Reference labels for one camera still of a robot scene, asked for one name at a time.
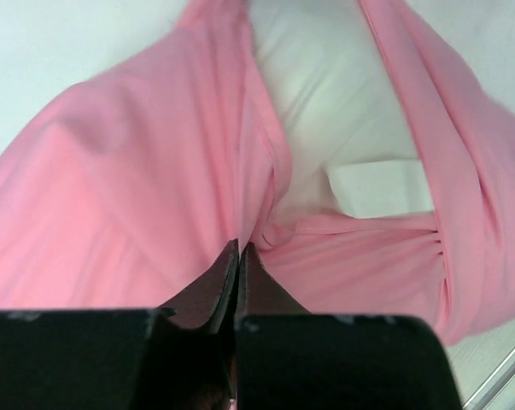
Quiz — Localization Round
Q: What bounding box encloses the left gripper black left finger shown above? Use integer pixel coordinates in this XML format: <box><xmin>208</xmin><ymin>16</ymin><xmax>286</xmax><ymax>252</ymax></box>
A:
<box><xmin>0</xmin><ymin>241</ymin><xmax>239</xmax><ymax>409</ymax></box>

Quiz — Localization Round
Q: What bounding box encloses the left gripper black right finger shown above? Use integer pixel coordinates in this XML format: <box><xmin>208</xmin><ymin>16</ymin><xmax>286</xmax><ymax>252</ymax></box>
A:
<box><xmin>235</xmin><ymin>244</ymin><xmax>462</xmax><ymax>409</ymax></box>

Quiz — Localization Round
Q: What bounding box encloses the pink floral pillowcase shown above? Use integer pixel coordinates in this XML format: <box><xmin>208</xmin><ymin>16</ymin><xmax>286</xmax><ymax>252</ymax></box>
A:
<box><xmin>0</xmin><ymin>1</ymin><xmax>515</xmax><ymax>344</ymax></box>

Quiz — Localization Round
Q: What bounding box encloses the white pillow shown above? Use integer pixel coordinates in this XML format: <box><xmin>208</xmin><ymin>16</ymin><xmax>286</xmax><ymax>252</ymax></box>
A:
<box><xmin>249</xmin><ymin>1</ymin><xmax>434</xmax><ymax>224</ymax></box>

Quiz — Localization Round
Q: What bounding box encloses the aluminium right side rail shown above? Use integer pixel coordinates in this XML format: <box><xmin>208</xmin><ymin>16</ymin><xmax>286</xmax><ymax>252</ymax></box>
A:
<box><xmin>463</xmin><ymin>347</ymin><xmax>515</xmax><ymax>410</ymax></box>

